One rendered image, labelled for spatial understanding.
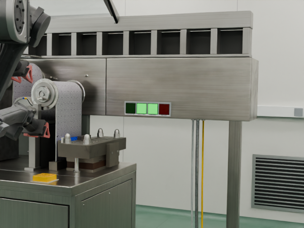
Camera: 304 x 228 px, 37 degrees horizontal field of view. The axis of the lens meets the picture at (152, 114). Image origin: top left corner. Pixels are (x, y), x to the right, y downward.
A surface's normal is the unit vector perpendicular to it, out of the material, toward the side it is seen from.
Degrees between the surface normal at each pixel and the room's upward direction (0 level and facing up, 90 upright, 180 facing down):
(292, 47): 90
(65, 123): 90
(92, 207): 90
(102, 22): 90
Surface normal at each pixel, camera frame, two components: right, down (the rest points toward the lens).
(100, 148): 0.94, 0.04
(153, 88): -0.35, 0.04
